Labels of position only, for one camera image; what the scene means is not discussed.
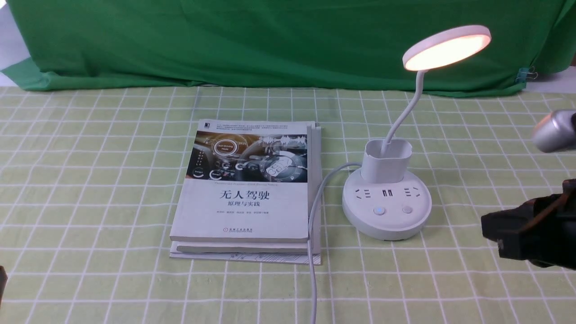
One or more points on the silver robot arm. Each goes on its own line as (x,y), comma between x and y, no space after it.
(556,132)

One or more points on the top book autonomous driving cover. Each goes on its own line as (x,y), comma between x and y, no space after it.
(247,207)

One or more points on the green checkered tablecloth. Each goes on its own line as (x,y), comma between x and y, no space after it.
(90,181)

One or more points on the white desk lamp with base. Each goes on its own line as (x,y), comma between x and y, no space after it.
(382,199)

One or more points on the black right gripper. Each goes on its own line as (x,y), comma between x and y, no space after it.
(541,230)

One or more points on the green backdrop cloth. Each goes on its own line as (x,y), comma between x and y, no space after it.
(335,44)

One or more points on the middle white book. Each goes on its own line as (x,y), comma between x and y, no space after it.
(234,248)

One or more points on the bottom white book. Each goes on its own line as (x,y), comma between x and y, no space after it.
(295,259)

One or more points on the white book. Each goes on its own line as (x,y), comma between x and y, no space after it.
(234,248)
(295,259)

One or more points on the dark object at left edge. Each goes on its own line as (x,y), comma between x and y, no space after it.
(3,282)

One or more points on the teal binder clip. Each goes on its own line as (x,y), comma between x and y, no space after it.
(526,74)

